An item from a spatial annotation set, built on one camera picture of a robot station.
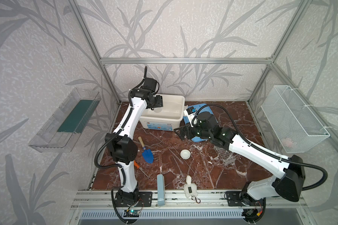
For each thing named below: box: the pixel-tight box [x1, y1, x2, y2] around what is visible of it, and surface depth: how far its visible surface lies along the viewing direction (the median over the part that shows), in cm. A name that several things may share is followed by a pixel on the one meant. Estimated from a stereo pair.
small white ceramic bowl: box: [180, 149, 192, 160], surface depth 91 cm
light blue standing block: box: [156, 173, 166, 207], surface depth 73 cm
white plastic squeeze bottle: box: [183, 174, 198, 199], surface depth 76 cm
